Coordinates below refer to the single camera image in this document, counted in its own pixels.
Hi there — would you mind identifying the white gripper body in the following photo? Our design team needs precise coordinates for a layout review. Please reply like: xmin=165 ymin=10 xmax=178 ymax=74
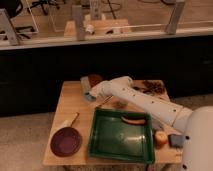
xmin=89 ymin=81 xmax=106 ymax=98

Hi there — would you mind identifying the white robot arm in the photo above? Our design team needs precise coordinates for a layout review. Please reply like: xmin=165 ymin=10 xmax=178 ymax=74
xmin=90 ymin=76 xmax=213 ymax=171

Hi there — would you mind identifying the dark red bowl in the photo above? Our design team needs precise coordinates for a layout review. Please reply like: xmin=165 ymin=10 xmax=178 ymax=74
xmin=50 ymin=127 xmax=82 ymax=157

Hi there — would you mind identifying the grey eraser block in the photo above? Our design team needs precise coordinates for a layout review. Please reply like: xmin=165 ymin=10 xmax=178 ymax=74
xmin=168 ymin=134 xmax=183 ymax=148

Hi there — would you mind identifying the red sausage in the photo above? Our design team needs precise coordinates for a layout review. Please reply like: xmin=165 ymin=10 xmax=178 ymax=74
xmin=121 ymin=117 xmax=146 ymax=125

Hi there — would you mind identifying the green plastic tray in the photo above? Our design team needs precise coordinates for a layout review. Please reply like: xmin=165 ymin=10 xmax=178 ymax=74
xmin=88 ymin=108 xmax=155 ymax=164

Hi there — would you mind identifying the red yellow apple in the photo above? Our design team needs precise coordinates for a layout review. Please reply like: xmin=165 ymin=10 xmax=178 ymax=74
xmin=154 ymin=131 xmax=168 ymax=145

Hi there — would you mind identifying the black office chair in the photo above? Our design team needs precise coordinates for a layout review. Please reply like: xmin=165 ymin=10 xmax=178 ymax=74
xmin=0 ymin=0 xmax=61 ymax=34

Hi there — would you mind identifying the grey metal post middle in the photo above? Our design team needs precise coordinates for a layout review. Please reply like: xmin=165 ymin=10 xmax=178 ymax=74
xmin=72 ymin=5 xmax=85 ymax=41

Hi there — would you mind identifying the grey metal post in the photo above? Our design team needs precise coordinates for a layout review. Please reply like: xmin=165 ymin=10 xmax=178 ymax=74
xmin=72 ymin=5 xmax=85 ymax=41
xmin=165 ymin=0 xmax=185 ymax=35
xmin=0 ymin=9 xmax=20 ymax=46

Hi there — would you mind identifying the grey metal post right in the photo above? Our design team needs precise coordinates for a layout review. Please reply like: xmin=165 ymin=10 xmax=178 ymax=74
xmin=165 ymin=0 xmax=185 ymax=35

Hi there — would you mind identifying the grey metal post left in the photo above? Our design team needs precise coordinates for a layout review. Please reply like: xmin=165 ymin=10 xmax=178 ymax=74
xmin=0 ymin=9 xmax=20 ymax=46

